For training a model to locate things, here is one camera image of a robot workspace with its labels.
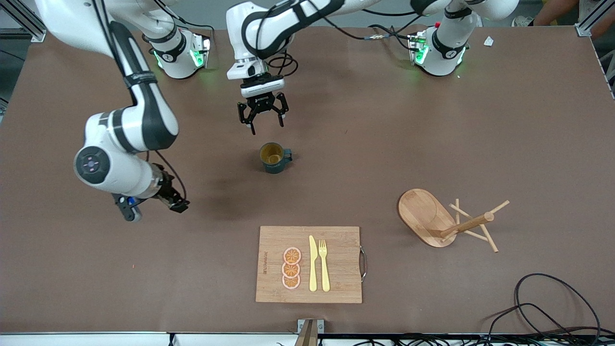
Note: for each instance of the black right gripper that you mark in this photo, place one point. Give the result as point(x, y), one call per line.
point(166, 191)

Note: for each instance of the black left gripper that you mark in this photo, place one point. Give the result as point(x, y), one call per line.
point(262, 103)

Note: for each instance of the teal ribbed plastic mug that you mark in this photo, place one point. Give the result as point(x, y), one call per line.
point(276, 168)

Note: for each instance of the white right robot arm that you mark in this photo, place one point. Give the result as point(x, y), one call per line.
point(120, 134)

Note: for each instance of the person bare forearm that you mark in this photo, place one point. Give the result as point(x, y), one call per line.
point(552, 12)

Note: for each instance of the brown table cover sheet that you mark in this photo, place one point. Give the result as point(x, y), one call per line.
point(307, 192)

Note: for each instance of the wooden cutting board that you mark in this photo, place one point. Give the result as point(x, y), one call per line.
point(274, 240)

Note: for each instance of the toy orange slice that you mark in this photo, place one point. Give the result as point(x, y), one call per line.
point(291, 282)
point(292, 255)
point(290, 270)

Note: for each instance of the yellow plastic knife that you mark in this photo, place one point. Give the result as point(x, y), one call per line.
point(313, 269)

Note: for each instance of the yellow plastic fork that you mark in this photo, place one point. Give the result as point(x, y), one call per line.
point(325, 274)

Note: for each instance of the wooden mug tree rack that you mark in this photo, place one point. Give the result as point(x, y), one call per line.
point(423, 211)

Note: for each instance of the white paper scrap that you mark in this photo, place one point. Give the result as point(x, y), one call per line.
point(488, 41)

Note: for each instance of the white shoe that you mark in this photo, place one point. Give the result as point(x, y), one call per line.
point(521, 21)

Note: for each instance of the grey metal bracket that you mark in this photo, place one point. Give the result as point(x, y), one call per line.
point(320, 327)

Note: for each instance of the aluminium frame profile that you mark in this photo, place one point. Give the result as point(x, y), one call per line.
point(583, 30)
point(24, 21)

